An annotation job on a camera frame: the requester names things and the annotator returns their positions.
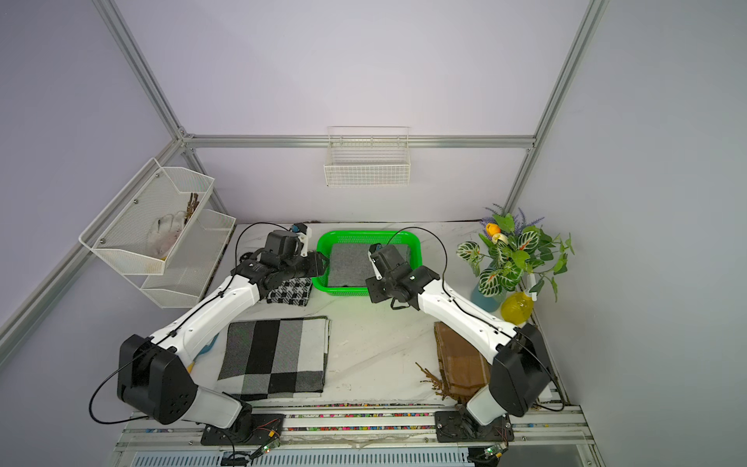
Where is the green plastic basket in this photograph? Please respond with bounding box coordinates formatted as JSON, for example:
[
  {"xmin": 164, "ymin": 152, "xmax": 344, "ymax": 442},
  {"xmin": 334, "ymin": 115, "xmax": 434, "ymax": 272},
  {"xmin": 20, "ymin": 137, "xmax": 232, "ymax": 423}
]
[{"xmin": 313, "ymin": 230, "xmax": 422, "ymax": 296}]

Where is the grey scarf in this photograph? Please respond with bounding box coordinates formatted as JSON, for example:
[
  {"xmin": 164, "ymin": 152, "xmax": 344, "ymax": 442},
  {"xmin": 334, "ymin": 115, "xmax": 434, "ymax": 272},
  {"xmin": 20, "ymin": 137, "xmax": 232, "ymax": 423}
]
[{"xmin": 328, "ymin": 243, "xmax": 375, "ymax": 288}]

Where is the black white checked scarf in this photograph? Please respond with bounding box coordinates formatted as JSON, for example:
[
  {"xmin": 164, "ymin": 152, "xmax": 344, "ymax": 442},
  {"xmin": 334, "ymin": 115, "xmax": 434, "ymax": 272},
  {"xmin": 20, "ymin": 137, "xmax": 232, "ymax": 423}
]
[{"xmin": 215, "ymin": 317, "xmax": 331, "ymax": 401}]

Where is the brown plaid scarf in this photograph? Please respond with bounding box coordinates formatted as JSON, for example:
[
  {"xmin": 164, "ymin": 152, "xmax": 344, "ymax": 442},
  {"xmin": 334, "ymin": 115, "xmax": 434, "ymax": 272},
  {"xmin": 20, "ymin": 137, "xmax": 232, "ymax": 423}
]
[{"xmin": 416, "ymin": 322, "xmax": 490, "ymax": 405}]

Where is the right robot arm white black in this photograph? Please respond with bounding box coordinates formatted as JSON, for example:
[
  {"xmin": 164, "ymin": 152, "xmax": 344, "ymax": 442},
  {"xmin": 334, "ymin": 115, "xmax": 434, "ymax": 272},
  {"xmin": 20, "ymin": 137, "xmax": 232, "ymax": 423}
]
[{"xmin": 366, "ymin": 244, "xmax": 556, "ymax": 425}]

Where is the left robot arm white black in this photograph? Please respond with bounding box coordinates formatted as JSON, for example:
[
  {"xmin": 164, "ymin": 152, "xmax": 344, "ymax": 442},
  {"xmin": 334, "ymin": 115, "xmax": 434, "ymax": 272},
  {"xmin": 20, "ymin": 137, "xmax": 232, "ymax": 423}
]
[{"xmin": 111, "ymin": 224, "xmax": 328, "ymax": 429}]

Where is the houndstooth black white cloth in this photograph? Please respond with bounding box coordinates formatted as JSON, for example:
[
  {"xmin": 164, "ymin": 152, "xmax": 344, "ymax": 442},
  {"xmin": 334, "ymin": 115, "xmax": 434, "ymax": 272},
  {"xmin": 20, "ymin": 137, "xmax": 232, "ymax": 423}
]
[{"xmin": 266, "ymin": 278, "xmax": 313, "ymax": 307}]

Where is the white mesh lower shelf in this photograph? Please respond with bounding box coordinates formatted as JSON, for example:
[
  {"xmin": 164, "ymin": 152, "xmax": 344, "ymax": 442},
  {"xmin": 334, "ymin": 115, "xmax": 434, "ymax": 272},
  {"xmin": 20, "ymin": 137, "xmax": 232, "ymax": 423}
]
[{"xmin": 140, "ymin": 209, "xmax": 235, "ymax": 309}]

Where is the white mesh shelf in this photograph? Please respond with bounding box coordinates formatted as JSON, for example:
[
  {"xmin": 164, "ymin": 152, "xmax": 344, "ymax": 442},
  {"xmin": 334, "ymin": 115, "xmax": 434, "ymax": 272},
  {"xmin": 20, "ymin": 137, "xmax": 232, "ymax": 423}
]
[
  {"xmin": 140, "ymin": 209, "xmax": 235, "ymax": 309},
  {"xmin": 79, "ymin": 159, "xmax": 214, "ymax": 276}
]

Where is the blue vase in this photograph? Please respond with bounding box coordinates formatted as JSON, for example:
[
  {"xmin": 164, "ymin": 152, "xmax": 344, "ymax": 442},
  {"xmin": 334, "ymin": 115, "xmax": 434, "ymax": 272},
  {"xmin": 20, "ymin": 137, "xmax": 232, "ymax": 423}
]
[{"xmin": 470, "ymin": 285, "xmax": 506, "ymax": 313}]

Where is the blue yellow garden rake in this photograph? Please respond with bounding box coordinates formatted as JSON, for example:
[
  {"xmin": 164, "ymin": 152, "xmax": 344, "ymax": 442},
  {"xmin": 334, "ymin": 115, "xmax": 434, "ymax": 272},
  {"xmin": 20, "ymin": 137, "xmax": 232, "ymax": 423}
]
[{"xmin": 188, "ymin": 334, "xmax": 219, "ymax": 373}]

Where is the yellow spray bottle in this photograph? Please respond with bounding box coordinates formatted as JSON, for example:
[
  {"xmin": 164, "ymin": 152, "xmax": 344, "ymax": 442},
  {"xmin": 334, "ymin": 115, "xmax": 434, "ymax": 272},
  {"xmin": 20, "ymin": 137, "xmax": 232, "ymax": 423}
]
[{"xmin": 500, "ymin": 274, "xmax": 537, "ymax": 327}]

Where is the clear glove in shelf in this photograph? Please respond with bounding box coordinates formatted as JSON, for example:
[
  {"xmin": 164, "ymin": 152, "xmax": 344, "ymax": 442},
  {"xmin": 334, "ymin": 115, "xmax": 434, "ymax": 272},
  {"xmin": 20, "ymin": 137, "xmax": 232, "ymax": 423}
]
[{"xmin": 146, "ymin": 211, "xmax": 186, "ymax": 260}]

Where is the artificial green leafy plant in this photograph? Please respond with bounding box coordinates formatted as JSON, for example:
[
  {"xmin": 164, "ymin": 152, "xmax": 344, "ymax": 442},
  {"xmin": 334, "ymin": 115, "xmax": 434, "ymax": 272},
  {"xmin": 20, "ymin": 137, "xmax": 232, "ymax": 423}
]
[{"xmin": 456, "ymin": 204, "xmax": 575, "ymax": 298}]

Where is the white mesh upper shelf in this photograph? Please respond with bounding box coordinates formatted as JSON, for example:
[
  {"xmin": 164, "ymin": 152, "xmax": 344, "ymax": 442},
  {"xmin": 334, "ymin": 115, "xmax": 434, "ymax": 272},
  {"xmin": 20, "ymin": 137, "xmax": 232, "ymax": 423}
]
[{"xmin": 79, "ymin": 159, "xmax": 214, "ymax": 276}]

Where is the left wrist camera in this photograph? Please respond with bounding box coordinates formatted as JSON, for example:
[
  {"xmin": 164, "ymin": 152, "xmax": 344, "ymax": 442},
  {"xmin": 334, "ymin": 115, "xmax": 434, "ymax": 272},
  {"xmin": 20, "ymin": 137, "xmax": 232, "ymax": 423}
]
[{"xmin": 291, "ymin": 223, "xmax": 312, "ymax": 257}]

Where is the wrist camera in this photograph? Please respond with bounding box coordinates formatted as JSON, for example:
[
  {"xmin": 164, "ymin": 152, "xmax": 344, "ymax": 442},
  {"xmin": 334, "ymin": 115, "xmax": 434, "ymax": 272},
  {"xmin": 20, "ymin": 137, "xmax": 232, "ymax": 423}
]
[
  {"xmin": 291, "ymin": 223, "xmax": 312, "ymax": 257},
  {"xmin": 368, "ymin": 243, "xmax": 384, "ymax": 280}
]

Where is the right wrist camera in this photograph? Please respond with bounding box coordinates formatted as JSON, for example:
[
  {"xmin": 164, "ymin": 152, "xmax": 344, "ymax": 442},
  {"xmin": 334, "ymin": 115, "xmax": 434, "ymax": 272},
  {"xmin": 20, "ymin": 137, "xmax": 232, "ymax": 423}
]
[{"xmin": 368, "ymin": 243, "xmax": 384, "ymax": 280}]

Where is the white wire wall basket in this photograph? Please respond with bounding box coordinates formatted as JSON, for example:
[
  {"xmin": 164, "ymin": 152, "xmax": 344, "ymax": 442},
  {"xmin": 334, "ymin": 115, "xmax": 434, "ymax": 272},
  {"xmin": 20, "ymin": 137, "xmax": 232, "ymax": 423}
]
[{"xmin": 324, "ymin": 126, "xmax": 412, "ymax": 188}]

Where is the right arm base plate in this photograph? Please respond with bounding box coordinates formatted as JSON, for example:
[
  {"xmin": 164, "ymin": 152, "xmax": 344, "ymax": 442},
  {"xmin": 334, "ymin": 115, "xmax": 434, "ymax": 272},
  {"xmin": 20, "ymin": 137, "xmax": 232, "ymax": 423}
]
[{"xmin": 434, "ymin": 411, "xmax": 515, "ymax": 443}]

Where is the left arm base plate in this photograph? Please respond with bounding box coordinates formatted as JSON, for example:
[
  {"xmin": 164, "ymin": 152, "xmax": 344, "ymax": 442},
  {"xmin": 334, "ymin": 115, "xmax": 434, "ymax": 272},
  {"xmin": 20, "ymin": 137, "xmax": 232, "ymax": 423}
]
[{"xmin": 200, "ymin": 414, "xmax": 286, "ymax": 448}]

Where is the aluminium mounting rail frame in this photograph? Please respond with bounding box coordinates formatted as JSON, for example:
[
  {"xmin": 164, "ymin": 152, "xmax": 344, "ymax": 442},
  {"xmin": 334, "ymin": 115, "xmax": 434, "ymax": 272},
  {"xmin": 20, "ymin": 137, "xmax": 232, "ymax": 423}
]
[{"xmin": 107, "ymin": 404, "xmax": 605, "ymax": 466}]

